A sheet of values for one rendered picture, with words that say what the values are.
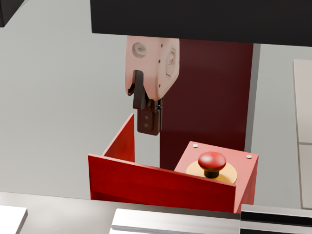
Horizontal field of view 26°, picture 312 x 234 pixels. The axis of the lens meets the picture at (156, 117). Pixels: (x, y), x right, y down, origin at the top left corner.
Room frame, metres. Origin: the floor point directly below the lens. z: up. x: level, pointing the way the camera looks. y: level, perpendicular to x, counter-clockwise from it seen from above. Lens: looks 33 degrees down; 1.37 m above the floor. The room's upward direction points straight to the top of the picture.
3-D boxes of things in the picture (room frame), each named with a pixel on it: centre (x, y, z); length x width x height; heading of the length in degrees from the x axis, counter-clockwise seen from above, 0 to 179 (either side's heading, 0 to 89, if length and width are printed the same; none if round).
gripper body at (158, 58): (0.81, 0.01, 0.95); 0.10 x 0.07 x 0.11; 160
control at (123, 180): (0.76, -0.03, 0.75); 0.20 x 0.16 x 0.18; 71
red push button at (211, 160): (0.76, -0.08, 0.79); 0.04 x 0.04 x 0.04
